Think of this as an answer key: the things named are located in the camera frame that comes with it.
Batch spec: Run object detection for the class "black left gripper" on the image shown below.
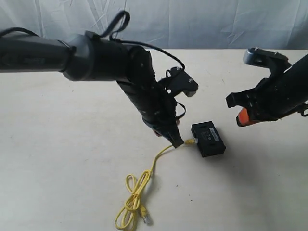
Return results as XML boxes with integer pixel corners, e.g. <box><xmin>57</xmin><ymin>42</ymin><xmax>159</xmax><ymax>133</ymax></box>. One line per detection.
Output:
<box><xmin>117</xmin><ymin>69</ymin><xmax>184</xmax><ymax>148</ymax></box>

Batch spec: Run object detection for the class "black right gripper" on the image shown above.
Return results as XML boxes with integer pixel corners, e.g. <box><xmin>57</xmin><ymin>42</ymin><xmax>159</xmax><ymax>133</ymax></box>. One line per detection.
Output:
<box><xmin>226</xmin><ymin>72</ymin><xmax>306</xmax><ymax>126</ymax></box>

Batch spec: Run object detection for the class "small black box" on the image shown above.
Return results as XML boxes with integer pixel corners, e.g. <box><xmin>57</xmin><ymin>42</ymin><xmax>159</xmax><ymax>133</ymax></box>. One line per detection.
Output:
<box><xmin>191</xmin><ymin>121</ymin><xmax>226</xmax><ymax>158</ymax></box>

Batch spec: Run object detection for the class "yellow ethernet cable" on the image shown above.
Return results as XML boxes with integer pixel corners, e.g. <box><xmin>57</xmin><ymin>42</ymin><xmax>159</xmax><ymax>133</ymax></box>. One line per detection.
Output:
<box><xmin>114</xmin><ymin>138</ymin><xmax>198</xmax><ymax>229</ymax></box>

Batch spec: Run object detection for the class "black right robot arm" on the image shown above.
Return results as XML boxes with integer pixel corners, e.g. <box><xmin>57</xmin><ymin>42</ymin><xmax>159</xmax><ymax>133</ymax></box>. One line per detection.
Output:
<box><xmin>226</xmin><ymin>53</ymin><xmax>308</xmax><ymax>127</ymax></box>

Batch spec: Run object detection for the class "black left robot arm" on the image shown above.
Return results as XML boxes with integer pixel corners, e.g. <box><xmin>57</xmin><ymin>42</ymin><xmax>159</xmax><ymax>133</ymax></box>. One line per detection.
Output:
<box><xmin>0</xmin><ymin>27</ymin><xmax>184</xmax><ymax>147</ymax></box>

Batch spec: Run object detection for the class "grey wrinkled backdrop cloth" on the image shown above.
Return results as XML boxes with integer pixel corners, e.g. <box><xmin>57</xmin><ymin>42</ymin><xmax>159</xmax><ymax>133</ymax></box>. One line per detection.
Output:
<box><xmin>0</xmin><ymin>0</ymin><xmax>308</xmax><ymax>49</ymax></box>

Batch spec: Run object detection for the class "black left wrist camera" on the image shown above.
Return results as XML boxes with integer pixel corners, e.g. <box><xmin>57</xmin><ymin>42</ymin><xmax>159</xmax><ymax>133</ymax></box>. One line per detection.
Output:
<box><xmin>158</xmin><ymin>67</ymin><xmax>199</xmax><ymax>97</ymax></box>

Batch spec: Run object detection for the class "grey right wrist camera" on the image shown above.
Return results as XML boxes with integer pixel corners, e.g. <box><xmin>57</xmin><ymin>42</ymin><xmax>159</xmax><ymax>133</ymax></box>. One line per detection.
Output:
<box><xmin>243</xmin><ymin>48</ymin><xmax>292</xmax><ymax>75</ymax></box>

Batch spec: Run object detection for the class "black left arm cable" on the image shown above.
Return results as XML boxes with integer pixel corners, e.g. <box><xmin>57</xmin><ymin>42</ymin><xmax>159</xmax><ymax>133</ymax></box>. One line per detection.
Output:
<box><xmin>0</xmin><ymin>10</ymin><xmax>187</xmax><ymax>120</ymax></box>

